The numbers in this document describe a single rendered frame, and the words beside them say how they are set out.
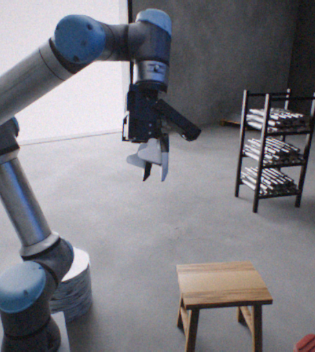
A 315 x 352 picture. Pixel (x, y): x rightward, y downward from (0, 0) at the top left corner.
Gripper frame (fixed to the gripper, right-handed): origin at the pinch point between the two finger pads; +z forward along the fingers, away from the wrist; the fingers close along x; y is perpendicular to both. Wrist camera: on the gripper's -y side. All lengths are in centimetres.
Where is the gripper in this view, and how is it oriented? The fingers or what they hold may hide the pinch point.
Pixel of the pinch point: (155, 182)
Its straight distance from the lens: 65.0
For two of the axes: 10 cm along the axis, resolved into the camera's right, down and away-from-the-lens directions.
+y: -9.6, -0.6, -2.9
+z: -0.5, 10.0, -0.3
